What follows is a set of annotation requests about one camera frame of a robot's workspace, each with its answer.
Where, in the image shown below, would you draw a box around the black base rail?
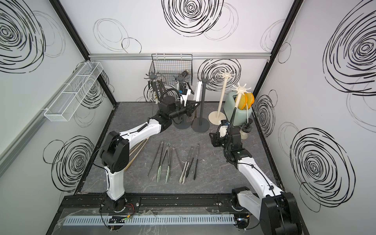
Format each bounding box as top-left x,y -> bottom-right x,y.
59,193 -> 246,213

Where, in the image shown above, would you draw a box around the small glass jar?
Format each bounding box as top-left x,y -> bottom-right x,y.
240,122 -> 252,140

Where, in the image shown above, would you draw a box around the grey cable duct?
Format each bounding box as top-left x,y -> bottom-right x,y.
63,214 -> 236,226

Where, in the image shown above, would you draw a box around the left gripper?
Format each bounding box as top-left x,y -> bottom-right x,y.
168,101 -> 199,121

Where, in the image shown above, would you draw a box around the dark grey rack stand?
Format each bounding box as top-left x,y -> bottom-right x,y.
174,74 -> 192,129
192,78 -> 210,133
145,73 -> 166,105

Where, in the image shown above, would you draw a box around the white wire shelf basket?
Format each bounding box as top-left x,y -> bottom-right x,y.
44,62 -> 103,122

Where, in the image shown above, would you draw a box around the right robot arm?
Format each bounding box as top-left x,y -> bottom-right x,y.
210,109 -> 303,235

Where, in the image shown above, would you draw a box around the cream rack stand front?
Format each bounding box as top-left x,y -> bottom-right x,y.
231,83 -> 251,120

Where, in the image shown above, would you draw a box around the slim steel tweezers tongs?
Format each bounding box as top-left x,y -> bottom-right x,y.
172,147 -> 183,170

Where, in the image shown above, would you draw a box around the cream tipped tongs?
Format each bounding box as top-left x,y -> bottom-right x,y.
179,146 -> 193,184

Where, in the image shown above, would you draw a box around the slim black tongs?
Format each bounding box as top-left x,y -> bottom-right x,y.
193,144 -> 200,180

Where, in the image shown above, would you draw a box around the dark cylinder in basket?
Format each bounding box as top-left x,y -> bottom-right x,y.
179,70 -> 189,79

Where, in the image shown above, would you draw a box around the black wire basket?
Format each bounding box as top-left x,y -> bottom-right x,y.
148,53 -> 193,85

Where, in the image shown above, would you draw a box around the cream rack stand rear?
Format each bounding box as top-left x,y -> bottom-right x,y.
208,70 -> 232,125

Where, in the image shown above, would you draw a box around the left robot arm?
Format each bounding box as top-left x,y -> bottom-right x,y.
100,89 -> 200,204

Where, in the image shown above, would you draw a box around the white handled steel tongs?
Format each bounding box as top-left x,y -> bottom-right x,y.
150,81 -> 159,104

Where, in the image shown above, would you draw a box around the cream rack stand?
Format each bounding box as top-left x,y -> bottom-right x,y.
231,83 -> 251,120
208,70 -> 232,125

